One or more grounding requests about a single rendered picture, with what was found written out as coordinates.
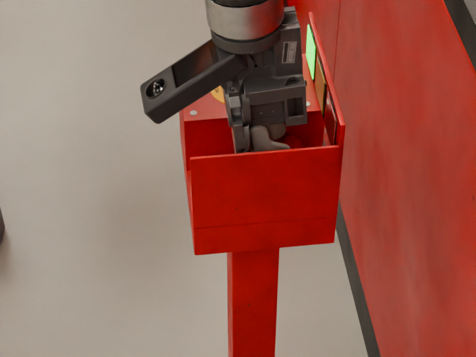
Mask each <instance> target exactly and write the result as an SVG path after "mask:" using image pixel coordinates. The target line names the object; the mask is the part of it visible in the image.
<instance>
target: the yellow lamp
mask: <svg viewBox="0 0 476 357"><path fill-rule="evenodd" d="M324 90H325V80H324V76H323V73H322V69H321V66H320V63H319V59H318V58H317V70H316V80H315V91H316V94H317V99H318V101H319V107H320V109H321V112H322V115H323V109H324Z"/></svg>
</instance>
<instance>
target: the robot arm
mask: <svg viewBox="0 0 476 357"><path fill-rule="evenodd" d="M205 10H206V16H207V22H208V25H209V27H210V32H211V39H210V40H209V41H207V42H205V43H204V44H202V45H201V46H199V47H197V48H196V49H194V50H193V51H192V52H190V53H188V54H187V55H186V56H184V57H182V58H181V59H179V60H178V61H176V62H174V63H173V64H172V65H170V66H169V67H167V68H166V69H164V70H162V71H161V72H160V73H158V74H156V75H155V76H153V77H152V78H150V79H148V80H147V81H146V82H144V83H143V84H142V85H141V86H140V92H141V97H142V104H143V108H144V114H145V115H146V116H147V117H148V118H150V119H151V120H152V121H153V122H154V123H156V124H160V123H162V122H164V121H165V120H167V119H169V118H170V117H171V116H173V115H175V114H177V113H178V112H179V111H181V110H183V109H184V108H186V107H187V106H189V105H191V104H192V103H194V102H195V101H197V100H198V99H200V98H202V97H203V96H204V95H206V94H208V93H210V92H211V91H213V90H214V89H216V88H217V87H219V86H221V87H222V90H223V95H224V100H225V108H226V112H227V120H228V124H229V128H230V127H231V129H232V139H233V144H234V153H235V154H236V153H246V152H262V151H271V150H280V149H290V146H289V145H287V144H283V143H279V142H274V140H277V139H279V138H281V137H282V136H284V134H285V131H286V128H285V127H289V126H294V125H304V124H307V99H306V86H307V81H306V80H304V77H303V73H302V47H301V33H300V24H299V21H298V18H297V14H296V10H295V6H289V7H284V5H283V0H205ZM283 24H285V25H283ZM284 123H285V124H284Z"/></svg>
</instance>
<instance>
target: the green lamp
mask: <svg viewBox="0 0 476 357"><path fill-rule="evenodd" d="M306 58H307V62H308V65H309V68H310V73H311V76H312V79H313V77H314V66H315V44H314V41H313V39H312V34H311V31H310V27H309V25H307V48H306Z"/></svg>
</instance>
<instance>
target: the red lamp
mask: <svg viewBox="0 0 476 357"><path fill-rule="evenodd" d="M325 128H326V131H327V135H328V138H329V143H330V146H332V145H334V137H335V129H336V118H335V116H334V112H333V108H332V104H331V101H330V98H329V94H327V107H326V116H325Z"/></svg>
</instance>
